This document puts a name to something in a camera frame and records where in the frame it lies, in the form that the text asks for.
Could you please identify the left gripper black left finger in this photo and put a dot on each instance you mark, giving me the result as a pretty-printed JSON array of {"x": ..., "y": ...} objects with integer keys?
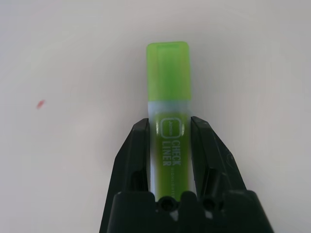
[{"x": 131, "y": 157}]

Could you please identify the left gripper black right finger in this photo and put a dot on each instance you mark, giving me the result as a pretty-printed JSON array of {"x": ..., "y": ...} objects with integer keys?
[{"x": 213, "y": 157}]

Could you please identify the green highlighter pen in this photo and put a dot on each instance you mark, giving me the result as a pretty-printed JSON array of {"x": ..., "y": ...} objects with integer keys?
[{"x": 167, "y": 85}]

